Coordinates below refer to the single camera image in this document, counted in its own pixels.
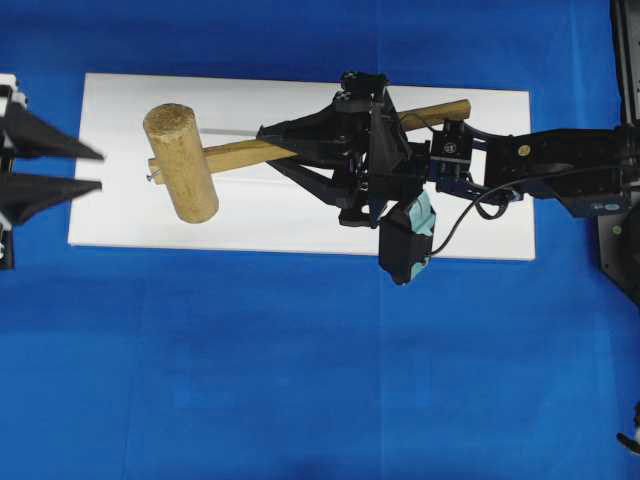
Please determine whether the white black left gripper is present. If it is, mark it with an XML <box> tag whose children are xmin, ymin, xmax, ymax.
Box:
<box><xmin>1</xmin><ymin>73</ymin><xmax>104</xmax><ymax>270</ymax></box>

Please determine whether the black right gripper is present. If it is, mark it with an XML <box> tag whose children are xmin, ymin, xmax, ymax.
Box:
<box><xmin>257</xmin><ymin>71</ymin><xmax>440</xmax><ymax>228</ymax></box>

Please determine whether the wooden mallet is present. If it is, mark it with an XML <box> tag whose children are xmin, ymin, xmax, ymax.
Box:
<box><xmin>144</xmin><ymin>100</ymin><xmax>471</xmax><ymax>223</ymax></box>

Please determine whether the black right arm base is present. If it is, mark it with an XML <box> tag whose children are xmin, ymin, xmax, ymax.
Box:
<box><xmin>597</xmin><ymin>1</ymin><xmax>639</xmax><ymax>304</ymax></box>

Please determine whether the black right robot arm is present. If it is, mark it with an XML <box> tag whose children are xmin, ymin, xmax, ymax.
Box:
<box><xmin>258</xmin><ymin>71</ymin><xmax>639</xmax><ymax>227</ymax></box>

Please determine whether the white foam board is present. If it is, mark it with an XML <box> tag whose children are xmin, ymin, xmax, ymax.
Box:
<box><xmin>68</xmin><ymin>73</ymin><xmax>536</xmax><ymax>261</ymax></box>

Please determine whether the black clamp bottom right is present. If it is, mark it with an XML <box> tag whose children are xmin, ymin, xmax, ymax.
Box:
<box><xmin>615</xmin><ymin>399</ymin><xmax>640</xmax><ymax>456</ymax></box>

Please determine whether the black teal wrist camera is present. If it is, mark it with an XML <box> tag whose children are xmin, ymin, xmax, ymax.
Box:
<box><xmin>378</xmin><ymin>191</ymin><xmax>436</xmax><ymax>285</ymax></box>

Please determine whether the black camera cable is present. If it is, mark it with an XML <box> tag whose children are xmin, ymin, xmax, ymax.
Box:
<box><xmin>423</xmin><ymin>164</ymin><xmax>626</xmax><ymax>261</ymax></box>

